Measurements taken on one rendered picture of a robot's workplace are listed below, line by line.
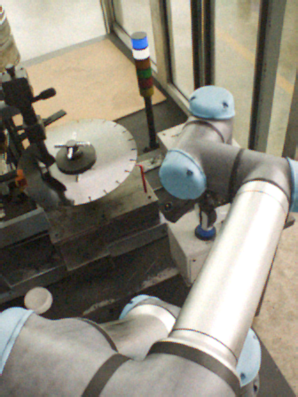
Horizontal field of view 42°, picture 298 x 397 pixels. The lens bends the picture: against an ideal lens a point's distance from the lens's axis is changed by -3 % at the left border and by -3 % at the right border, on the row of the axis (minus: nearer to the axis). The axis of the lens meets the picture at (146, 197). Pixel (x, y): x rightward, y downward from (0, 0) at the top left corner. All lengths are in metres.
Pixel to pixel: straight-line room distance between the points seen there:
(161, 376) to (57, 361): 0.09
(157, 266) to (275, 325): 0.87
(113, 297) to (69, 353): 0.68
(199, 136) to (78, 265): 0.53
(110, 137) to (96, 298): 0.43
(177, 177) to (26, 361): 0.34
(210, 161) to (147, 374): 0.34
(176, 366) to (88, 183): 0.71
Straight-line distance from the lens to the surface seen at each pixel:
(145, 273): 1.06
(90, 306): 1.05
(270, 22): 0.84
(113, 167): 1.03
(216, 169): 0.59
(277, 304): 1.87
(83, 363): 0.37
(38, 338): 0.39
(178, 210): 0.78
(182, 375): 0.36
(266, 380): 0.96
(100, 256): 1.03
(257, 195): 0.53
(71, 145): 1.04
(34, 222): 0.94
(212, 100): 0.66
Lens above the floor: 1.67
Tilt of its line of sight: 50 degrees down
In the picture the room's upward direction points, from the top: 10 degrees counter-clockwise
